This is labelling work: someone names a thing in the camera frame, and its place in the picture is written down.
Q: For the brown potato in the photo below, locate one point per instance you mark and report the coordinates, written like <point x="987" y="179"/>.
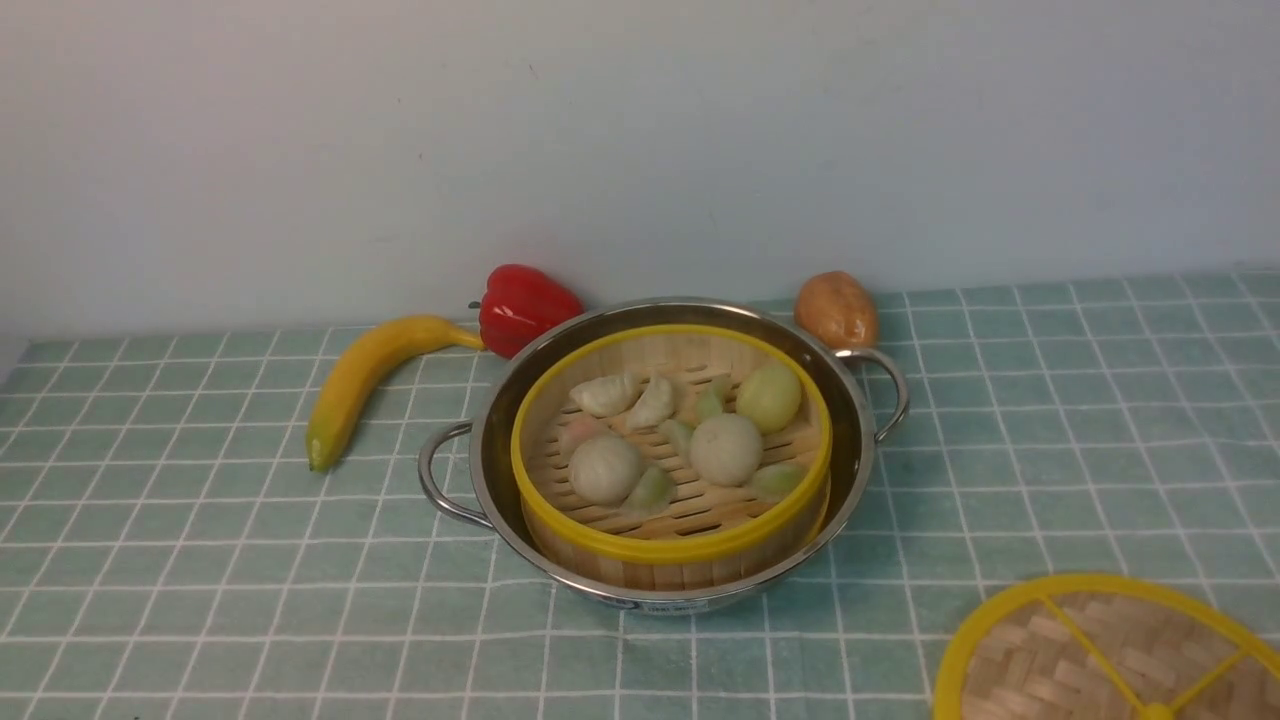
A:
<point x="837" y="309"/>

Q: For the round white bun right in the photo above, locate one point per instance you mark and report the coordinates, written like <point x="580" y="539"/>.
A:
<point x="725" y="450"/>

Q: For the green checkered tablecloth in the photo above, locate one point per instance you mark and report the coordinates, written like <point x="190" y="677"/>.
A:
<point x="168" y="555"/>

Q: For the green dumpling front left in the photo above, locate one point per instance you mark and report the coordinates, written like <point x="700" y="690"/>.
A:
<point x="652" y="495"/>

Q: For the green dumpling back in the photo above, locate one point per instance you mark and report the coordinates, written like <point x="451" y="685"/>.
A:
<point x="712" y="397"/>

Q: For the white dumpling right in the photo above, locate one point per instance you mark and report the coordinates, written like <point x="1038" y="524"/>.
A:
<point x="656" y="404"/>

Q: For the pink dumpling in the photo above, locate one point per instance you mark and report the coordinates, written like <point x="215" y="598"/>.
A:
<point x="577" y="431"/>

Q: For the yellow-green bun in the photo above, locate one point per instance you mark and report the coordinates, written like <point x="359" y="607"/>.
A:
<point x="770" y="397"/>

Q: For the green dumpling centre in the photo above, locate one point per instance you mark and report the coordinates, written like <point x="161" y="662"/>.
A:
<point x="678" y="436"/>

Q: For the round white bun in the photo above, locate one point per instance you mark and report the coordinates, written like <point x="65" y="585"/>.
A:
<point x="725" y="450"/>
<point x="605" y="469"/>

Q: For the yellow banana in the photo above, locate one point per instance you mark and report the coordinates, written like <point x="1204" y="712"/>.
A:
<point x="359" y="371"/>

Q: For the white dumpling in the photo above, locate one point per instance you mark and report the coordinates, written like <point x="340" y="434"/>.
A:
<point x="606" y="396"/>
<point x="656" y="404"/>

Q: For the round white bun left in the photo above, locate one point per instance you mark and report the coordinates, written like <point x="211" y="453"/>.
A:
<point x="605" y="469"/>

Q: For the green dumpling front right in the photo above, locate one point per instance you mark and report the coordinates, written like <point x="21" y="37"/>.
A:
<point x="773" y="483"/>

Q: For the white dumpling left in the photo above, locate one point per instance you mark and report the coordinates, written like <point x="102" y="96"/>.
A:
<point x="606" y="396"/>

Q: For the red bell pepper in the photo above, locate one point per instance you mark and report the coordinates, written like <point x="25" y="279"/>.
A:
<point x="519" y="304"/>

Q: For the yellow-rimmed bamboo steamer basket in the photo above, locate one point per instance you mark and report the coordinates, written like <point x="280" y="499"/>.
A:
<point x="709" y="535"/>

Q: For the yellow-rimmed bamboo steamer lid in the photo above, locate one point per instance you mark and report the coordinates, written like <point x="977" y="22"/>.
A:
<point x="1099" y="646"/>

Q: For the stainless steel pot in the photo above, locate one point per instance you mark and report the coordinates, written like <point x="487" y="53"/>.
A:
<point x="466" y="472"/>

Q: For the green dumpling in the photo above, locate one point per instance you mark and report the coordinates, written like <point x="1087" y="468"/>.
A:
<point x="712" y="397"/>
<point x="652" y="495"/>
<point x="773" y="483"/>
<point x="678" y="436"/>

